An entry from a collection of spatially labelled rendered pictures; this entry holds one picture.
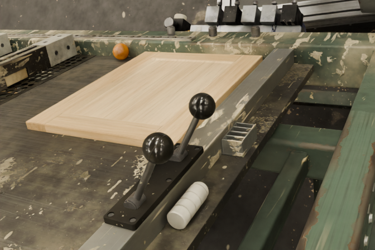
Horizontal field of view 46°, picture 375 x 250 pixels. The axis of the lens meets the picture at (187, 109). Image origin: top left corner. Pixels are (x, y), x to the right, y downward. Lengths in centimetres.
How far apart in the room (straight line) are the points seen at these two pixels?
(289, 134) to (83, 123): 42
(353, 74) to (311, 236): 69
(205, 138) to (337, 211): 28
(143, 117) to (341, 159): 43
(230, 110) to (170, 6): 169
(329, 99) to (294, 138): 99
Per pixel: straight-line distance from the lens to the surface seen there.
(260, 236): 67
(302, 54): 115
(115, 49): 135
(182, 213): 60
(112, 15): 268
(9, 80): 133
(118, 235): 56
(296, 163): 83
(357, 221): 54
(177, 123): 85
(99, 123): 91
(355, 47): 112
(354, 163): 64
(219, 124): 78
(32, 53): 138
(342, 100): 184
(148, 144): 50
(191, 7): 241
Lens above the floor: 197
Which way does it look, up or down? 61 degrees down
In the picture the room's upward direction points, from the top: 69 degrees counter-clockwise
